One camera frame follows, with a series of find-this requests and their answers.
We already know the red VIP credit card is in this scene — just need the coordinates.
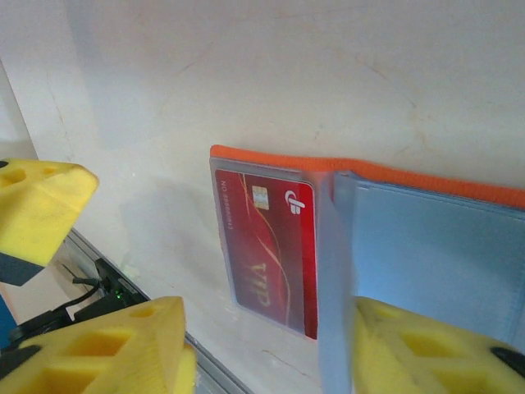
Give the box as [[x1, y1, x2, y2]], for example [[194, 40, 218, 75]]
[[215, 170, 320, 341]]

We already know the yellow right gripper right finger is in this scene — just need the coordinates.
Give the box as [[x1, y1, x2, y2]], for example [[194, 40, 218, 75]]
[[352, 297, 525, 394]]

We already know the orange card holder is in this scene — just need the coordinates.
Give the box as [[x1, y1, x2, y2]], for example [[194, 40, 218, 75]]
[[208, 144, 525, 394]]

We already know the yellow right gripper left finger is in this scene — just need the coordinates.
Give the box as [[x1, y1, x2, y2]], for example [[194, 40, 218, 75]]
[[0, 295, 198, 394]]

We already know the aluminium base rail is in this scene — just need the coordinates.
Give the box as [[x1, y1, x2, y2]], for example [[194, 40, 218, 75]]
[[57, 227, 251, 394]]

